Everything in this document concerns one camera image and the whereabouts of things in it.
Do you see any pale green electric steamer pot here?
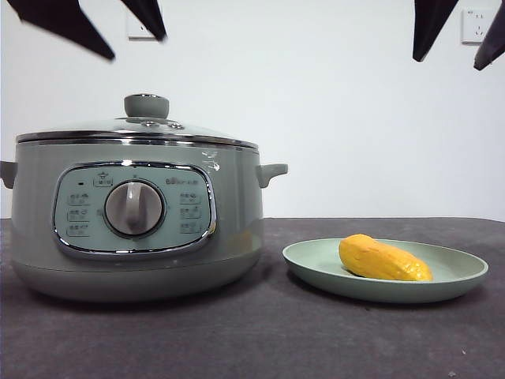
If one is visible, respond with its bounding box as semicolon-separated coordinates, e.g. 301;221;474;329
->
0;140;290;304

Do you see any glass lid with round knob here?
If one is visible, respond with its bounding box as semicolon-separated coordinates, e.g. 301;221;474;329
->
15;93;260;149

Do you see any pale green round plate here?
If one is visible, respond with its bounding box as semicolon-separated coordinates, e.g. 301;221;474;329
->
282;238;490;304

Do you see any white wall socket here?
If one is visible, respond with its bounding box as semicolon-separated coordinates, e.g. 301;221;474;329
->
125;6;166;41
460;8;496;45

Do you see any yellow corn cob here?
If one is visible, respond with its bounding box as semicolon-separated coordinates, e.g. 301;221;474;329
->
338;234;434;283

